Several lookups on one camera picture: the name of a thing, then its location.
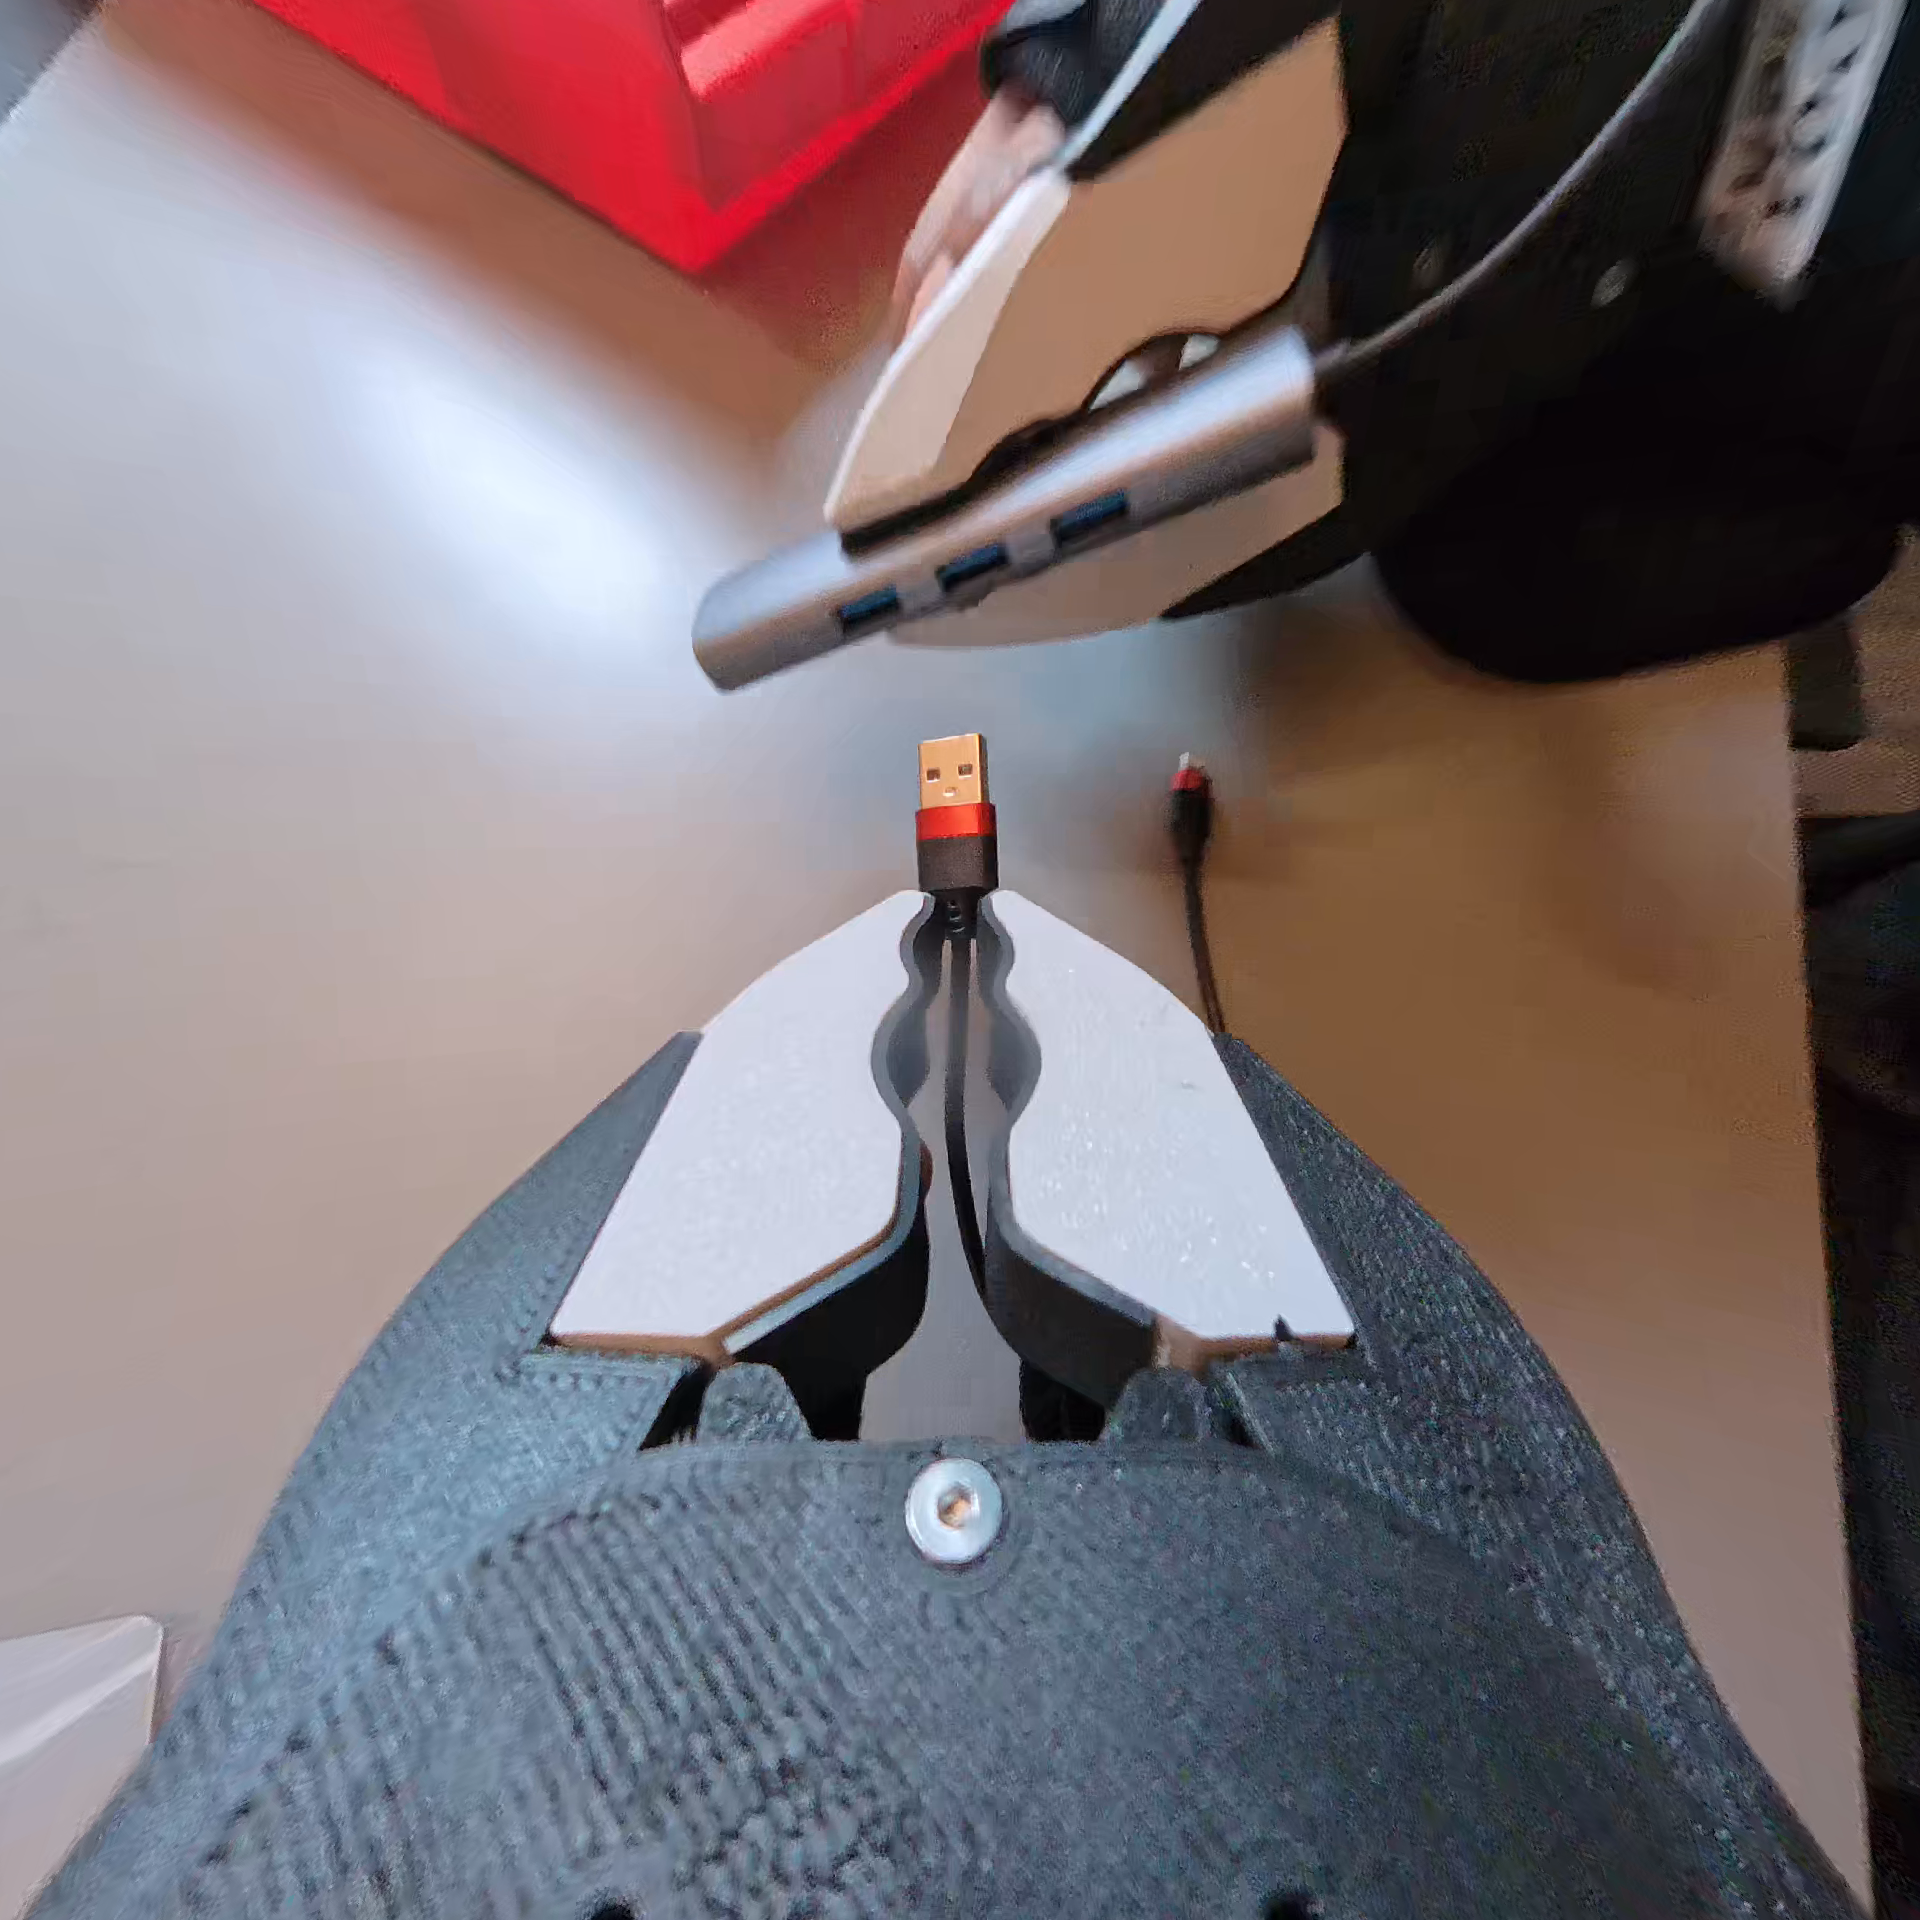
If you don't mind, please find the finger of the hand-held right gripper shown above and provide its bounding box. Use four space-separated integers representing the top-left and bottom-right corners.
825 19 1345 559
884 432 1345 648

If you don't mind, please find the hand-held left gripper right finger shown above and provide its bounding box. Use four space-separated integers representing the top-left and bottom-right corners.
977 890 1354 1445

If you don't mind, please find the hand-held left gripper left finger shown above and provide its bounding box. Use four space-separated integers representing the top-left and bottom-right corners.
546 890 934 1445

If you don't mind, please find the black red usb cable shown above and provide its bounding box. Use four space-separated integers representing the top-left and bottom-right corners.
918 732 1229 1320

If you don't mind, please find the red plastic bin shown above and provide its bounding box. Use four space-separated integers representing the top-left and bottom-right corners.
247 0 1022 275

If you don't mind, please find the person's right hand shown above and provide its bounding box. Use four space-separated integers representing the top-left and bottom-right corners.
896 96 1070 338

